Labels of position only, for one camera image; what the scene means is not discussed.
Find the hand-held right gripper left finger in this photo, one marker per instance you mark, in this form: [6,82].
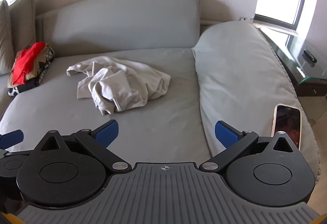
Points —
[107,132]

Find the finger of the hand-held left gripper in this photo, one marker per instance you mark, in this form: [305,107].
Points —
[11,137]

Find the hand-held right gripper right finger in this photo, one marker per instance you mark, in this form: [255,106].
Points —
[225,134]

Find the white t-shirt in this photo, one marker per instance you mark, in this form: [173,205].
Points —
[120,86]

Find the pile of folded clothes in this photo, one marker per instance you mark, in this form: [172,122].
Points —
[44,65]
[35,66]

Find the grey sofa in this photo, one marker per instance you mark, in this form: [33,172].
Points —
[158,126]

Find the smartphone in beige case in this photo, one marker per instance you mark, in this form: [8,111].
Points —
[287,124]

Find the red garment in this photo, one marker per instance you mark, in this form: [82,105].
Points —
[25,63]

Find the dark drawer unit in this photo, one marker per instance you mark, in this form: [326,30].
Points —
[311,88]

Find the glass side table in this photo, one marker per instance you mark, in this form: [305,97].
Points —
[293,52]

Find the grey sofa back cushion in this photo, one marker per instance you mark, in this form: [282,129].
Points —
[127,22]

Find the black remote control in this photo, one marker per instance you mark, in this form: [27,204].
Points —
[310,56]

